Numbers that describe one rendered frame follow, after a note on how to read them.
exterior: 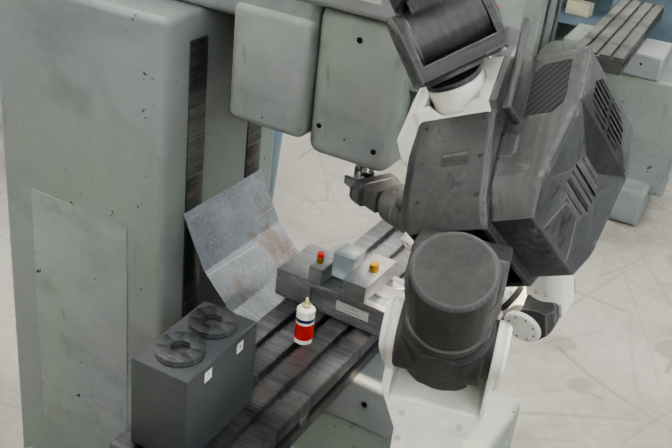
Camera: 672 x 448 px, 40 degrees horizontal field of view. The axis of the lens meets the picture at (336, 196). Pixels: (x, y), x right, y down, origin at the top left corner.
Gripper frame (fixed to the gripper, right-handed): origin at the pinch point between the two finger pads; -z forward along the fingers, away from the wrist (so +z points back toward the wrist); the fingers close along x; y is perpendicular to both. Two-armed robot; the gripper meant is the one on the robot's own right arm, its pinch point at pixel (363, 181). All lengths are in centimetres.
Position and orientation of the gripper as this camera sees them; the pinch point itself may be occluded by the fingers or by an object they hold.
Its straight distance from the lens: 201.7
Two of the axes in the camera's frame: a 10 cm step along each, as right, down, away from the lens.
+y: -0.9, 8.9, 4.4
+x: -8.1, 1.9, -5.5
